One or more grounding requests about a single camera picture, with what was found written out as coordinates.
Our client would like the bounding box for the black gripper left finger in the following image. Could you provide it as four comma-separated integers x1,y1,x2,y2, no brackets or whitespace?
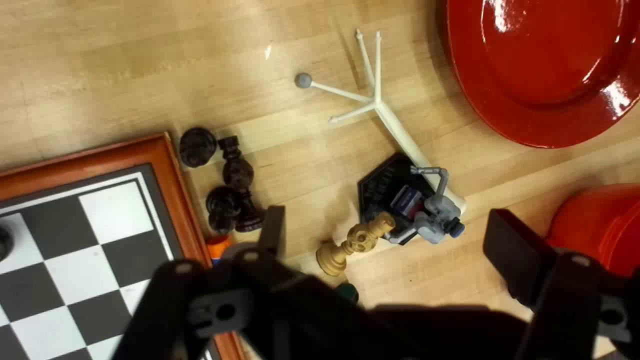
110,205,288,360

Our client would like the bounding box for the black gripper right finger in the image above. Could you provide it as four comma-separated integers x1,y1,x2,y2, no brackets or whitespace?
482,209,640,360

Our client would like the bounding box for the dark round chess piece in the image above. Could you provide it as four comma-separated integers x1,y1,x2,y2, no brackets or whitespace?
177,127,218,168

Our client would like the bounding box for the light wooden chess piece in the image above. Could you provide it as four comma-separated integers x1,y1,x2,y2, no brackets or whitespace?
315,212,396,277

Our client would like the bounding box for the dark knobbed chess piece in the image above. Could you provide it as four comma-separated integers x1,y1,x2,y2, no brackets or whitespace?
205,186,239,235

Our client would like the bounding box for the dark tall chess piece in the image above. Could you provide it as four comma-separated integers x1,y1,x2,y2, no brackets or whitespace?
220,137,261,232

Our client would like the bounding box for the wooden framed chess board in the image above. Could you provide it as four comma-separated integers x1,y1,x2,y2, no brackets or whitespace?
0,133,250,360

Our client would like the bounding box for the dark piece on board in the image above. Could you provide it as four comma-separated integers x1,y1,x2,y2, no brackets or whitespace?
0,227,13,263

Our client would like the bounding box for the small dark green object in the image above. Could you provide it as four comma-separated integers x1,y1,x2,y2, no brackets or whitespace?
336,282,359,304

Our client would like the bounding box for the red bowl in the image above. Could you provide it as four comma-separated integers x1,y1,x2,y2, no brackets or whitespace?
547,184,640,277

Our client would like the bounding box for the orange small object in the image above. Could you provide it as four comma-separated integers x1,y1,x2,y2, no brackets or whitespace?
205,237,231,261

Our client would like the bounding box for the large red plate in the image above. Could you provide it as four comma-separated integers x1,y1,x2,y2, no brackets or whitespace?
443,0,640,148

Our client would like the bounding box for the white toy chair base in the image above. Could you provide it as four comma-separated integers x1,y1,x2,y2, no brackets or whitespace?
292,28,467,211

